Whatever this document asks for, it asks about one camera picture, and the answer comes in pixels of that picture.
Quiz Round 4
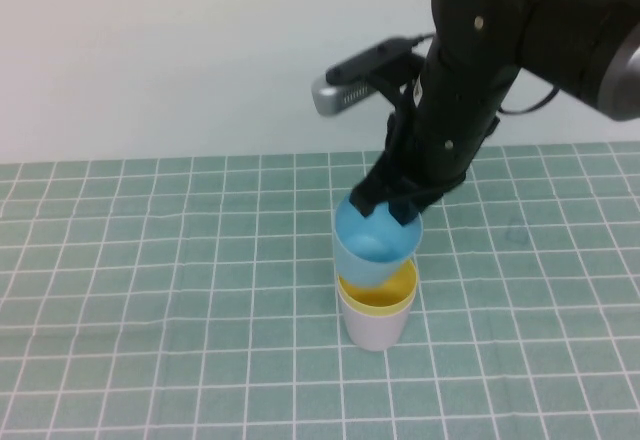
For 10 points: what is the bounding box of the pink plastic cup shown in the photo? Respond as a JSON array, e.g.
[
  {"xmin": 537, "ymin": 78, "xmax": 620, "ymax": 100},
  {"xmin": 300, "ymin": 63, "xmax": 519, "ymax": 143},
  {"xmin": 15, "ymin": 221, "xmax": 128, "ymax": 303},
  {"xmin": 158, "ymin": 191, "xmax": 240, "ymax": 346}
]
[{"xmin": 339, "ymin": 287, "xmax": 414, "ymax": 353}]

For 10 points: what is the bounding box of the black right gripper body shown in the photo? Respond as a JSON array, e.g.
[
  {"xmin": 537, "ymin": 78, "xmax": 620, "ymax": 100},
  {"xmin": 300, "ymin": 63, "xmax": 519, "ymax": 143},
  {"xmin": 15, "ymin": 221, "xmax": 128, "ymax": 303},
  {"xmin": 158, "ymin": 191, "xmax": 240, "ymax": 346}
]
[{"xmin": 372, "ymin": 104, "xmax": 502, "ymax": 207}]

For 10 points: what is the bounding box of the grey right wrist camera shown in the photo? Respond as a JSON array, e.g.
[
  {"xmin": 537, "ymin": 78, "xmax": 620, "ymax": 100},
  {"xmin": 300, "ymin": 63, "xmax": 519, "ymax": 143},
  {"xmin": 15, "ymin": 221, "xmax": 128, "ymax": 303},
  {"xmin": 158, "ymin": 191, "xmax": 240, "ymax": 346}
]
[{"xmin": 309, "ymin": 35, "xmax": 427, "ymax": 117}]

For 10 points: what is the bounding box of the blue plastic cup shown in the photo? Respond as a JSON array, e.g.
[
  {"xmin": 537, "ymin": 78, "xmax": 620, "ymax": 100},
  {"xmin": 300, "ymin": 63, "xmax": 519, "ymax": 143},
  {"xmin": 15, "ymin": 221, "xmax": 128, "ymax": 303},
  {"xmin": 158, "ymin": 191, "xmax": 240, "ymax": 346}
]
[{"xmin": 331, "ymin": 196, "xmax": 425, "ymax": 289}]

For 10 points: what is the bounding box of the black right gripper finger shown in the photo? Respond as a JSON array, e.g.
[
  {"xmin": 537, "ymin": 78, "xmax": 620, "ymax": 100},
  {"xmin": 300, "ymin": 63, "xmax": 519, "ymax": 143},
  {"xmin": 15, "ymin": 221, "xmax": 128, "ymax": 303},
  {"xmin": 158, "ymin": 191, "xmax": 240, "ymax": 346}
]
[
  {"xmin": 387, "ymin": 190, "xmax": 434, "ymax": 227},
  {"xmin": 351, "ymin": 162, "xmax": 401, "ymax": 220}
]

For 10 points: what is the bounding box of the yellow plastic cup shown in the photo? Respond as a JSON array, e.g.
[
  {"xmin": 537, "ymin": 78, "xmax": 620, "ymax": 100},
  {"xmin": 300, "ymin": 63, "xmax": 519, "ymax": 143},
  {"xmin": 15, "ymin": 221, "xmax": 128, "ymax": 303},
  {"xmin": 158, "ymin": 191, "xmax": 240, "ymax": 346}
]
[{"xmin": 335, "ymin": 258, "xmax": 419, "ymax": 319}]

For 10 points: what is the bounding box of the green white checked tablecloth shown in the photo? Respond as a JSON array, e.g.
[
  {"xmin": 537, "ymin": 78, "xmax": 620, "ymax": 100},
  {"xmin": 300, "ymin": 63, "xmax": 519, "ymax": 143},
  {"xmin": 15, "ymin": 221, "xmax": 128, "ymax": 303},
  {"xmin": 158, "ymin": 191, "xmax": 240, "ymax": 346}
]
[{"xmin": 0, "ymin": 142, "xmax": 640, "ymax": 440}]

